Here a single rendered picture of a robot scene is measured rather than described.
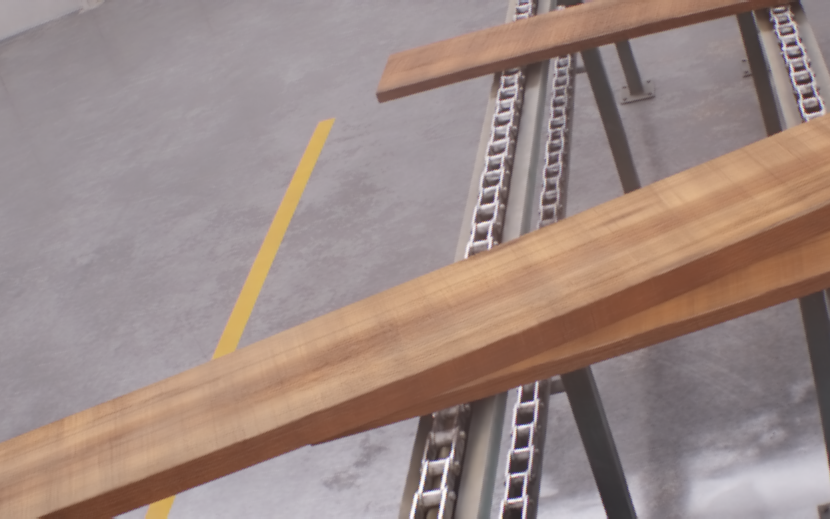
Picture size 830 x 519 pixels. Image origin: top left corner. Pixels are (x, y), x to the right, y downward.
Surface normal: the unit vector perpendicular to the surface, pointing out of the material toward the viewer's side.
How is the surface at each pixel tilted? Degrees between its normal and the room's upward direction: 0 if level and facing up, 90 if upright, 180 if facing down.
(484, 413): 0
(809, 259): 0
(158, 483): 90
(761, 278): 0
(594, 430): 90
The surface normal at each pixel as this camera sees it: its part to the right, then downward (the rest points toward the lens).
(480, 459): -0.33, -0.83
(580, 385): -0.13, 0.52
